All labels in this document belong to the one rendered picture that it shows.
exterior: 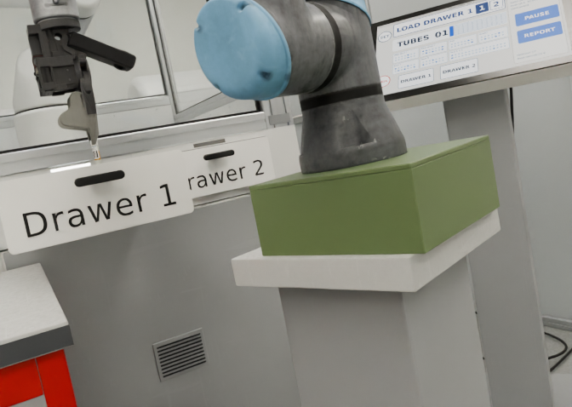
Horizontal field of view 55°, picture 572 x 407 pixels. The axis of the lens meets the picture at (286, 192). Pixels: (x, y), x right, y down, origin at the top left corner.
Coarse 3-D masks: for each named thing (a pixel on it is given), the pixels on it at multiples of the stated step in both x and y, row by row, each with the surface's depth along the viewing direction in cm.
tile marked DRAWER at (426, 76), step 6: (414, 72) 145; (420, 72) 144; (426, 72) 144; (432, 72) 143; (402, 78) 146; (408, 78) 145; (414, 78) 144; (420, 78) 143; (426, 78) 142; (432, 78) 142; (402, 84) 145; (408, 84) 144; (414, 84) 143
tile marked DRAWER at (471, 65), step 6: (468, 60) 139; (474, 60) 139; (444, 66) 142; (450, 66) 141; (456, 66) 140; (462, 66) 139; (468, 66) 138; (474, 66) 138; (444, 72) 141; (450, 72) 140; (456, 72) 139; (462, 72) 138; (468, 72) 137; (444, 78) 140
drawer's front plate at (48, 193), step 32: (128, 160) 89; (160, 160) 92; (0, 192) 81; (32, 192) 83; (64, 192) 85; (96, 192) 87; (128, 192) 89; (160, 192) 92; (32, 224) 83; (64, 224) 85; (96, 224) 87; (128, 224) 89
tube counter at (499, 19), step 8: (488, 16) 144; (496, 16) 143; (504, 16) 142; (456, 24) 148; (464, 24) 146; (472, 24) 145; (480, 24) 144; (488, 24) 143; (496, 24) 141; (440, 32) 149; (448, 32) 147; (456, 32) 146; (464, 32) 145
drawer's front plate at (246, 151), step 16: (224, 144) 131; (240, 144) 132; (256, 144) 134; (192, 160) 127; (208, 160) 129; (224, 160) 131; (240, 160) 132; (192, 176) 127; (208, 176) 129; (224, 176) 131; (240, 176) 132; (256, 176) 134; (272, 176) 136; (192, 192) 127; (208, 192) 129
